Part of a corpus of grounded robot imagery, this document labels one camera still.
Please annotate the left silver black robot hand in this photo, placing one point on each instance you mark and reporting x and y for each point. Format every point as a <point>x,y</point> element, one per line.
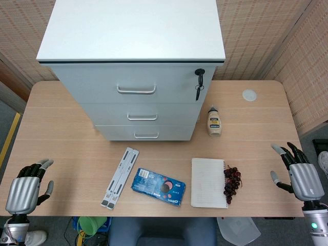
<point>21,191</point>

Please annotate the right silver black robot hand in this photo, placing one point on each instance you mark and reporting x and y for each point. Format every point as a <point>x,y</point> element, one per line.
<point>306,179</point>

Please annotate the large drawer with lock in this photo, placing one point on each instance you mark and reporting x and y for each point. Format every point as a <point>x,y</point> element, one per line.
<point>169,80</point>

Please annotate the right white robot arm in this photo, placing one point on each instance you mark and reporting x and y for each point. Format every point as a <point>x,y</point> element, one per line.
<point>317,225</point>

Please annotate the small white drawer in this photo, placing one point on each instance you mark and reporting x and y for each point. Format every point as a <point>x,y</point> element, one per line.
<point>176,132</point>

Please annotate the medium white drawer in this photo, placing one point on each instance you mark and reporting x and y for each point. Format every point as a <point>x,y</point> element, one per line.
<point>179,112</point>

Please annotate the white drawer cabinet body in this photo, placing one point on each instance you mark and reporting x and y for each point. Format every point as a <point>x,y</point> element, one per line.
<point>128,30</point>

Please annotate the white shoe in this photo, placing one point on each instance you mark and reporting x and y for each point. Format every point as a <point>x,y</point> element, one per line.
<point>323,162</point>
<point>37,237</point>

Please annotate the black floor object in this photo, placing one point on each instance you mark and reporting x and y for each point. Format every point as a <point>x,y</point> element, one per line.
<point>320,144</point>

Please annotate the dark red grape bunch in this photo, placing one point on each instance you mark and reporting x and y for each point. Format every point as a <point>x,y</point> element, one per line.
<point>232,179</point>

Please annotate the green plastic bucket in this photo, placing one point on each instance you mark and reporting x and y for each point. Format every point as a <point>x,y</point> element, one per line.
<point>92,224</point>

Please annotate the translucent white plastic bin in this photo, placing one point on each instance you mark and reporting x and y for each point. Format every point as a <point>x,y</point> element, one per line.
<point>238,230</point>

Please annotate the white lined spiral notebook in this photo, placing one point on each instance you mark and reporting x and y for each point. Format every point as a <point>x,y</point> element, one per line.
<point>207,182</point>

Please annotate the folded silver laptop stand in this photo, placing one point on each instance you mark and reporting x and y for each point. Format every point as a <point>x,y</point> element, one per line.
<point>120,176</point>

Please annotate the beige drink bottle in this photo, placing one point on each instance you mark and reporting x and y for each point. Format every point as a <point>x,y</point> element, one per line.
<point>214,125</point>

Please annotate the blue Oreo cookie box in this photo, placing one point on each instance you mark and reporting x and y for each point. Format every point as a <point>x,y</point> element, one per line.
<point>153,187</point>

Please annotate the hanging black key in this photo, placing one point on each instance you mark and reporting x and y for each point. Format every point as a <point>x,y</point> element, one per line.
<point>198,93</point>

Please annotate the blue chair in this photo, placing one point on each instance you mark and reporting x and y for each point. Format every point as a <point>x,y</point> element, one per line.
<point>159,230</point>

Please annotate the black key in lock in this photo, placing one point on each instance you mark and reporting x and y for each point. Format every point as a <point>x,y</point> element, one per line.
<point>199,73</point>

